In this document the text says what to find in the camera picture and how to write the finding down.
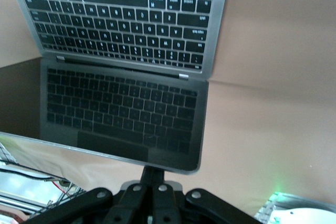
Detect thin black cable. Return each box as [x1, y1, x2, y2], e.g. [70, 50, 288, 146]
[0, 158, 69, 183]

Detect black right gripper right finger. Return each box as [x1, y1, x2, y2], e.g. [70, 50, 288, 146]
[151, 165, 260, 224]

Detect brown table cover sheet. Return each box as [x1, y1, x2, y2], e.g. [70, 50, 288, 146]
[0, 0, 336, 224]

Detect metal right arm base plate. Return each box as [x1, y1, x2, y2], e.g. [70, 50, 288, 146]
[255, 191, 292, 224]

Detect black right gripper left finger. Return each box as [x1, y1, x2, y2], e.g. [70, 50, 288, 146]
[25, 165, 154, 224]

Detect grey laptop with black keyboard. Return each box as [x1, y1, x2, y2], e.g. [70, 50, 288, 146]
[0, 0, 232, 176]

